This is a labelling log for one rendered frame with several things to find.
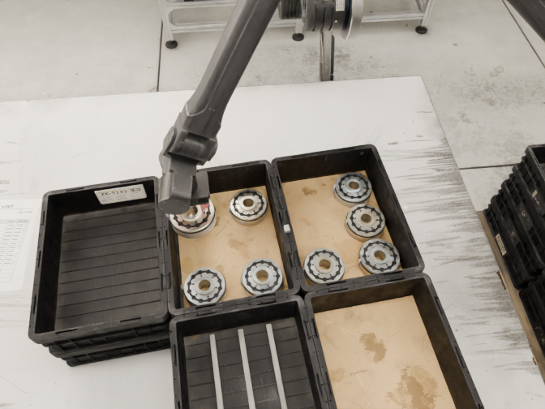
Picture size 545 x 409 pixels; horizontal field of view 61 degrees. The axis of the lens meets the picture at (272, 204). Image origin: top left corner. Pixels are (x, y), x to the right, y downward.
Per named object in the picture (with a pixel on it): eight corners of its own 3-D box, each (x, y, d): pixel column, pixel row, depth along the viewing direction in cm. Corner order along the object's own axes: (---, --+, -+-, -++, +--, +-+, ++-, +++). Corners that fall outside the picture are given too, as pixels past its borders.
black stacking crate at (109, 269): (61, 217, 129) (44, 193, 120) (166, 200, 132) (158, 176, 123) (49, 357, 107) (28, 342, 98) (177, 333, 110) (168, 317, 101)
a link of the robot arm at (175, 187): (218, 135, 84) (173, 121, 80) (219, 187, 78) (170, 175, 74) (193, 170, 93) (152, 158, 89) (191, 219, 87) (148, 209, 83)
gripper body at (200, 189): (211, 200, 95) (206, 180, 89) (161, 208, 94) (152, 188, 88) (208, 175, 98) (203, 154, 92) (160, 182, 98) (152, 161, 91)
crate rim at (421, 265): (269, 163, 127) (269, 157, 125) (373, 148, 130) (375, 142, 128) (301, 297, 106) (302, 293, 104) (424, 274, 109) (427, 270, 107)
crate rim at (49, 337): (46, 196, 121) (42, 191, 119) (160, 179, 124) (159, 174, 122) (31, 346, 99) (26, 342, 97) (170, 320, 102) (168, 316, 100)
